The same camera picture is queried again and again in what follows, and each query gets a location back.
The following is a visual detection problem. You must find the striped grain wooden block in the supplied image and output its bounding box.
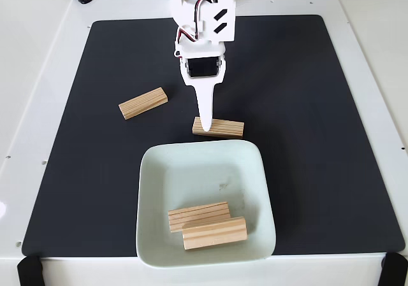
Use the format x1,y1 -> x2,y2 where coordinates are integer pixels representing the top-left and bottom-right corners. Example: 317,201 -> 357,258
192,116 -> 245,139

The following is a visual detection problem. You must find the pale green square plate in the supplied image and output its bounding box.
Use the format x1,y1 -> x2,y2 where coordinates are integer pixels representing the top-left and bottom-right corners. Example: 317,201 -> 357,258
135,139 -> 277,269

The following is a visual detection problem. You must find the four-groove wooden block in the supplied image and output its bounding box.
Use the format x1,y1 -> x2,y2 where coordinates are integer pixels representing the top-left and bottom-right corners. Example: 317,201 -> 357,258
168,201 -> 231,233

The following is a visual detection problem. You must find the single-groove wooden block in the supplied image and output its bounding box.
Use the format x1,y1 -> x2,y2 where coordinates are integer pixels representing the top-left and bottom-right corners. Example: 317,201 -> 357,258
181,216 -> 249,251

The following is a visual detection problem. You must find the plain wooden block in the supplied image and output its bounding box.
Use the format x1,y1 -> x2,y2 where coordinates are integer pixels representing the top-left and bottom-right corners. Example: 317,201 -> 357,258
118,87 -> 169,120

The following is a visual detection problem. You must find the black rubber mat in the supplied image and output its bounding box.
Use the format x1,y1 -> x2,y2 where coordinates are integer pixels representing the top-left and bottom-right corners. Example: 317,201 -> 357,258
21,14 -> 406,257

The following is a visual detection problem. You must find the wrist servo cable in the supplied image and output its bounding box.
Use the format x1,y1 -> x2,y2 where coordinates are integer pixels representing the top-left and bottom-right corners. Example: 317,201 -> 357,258
174,0 -> 214,57

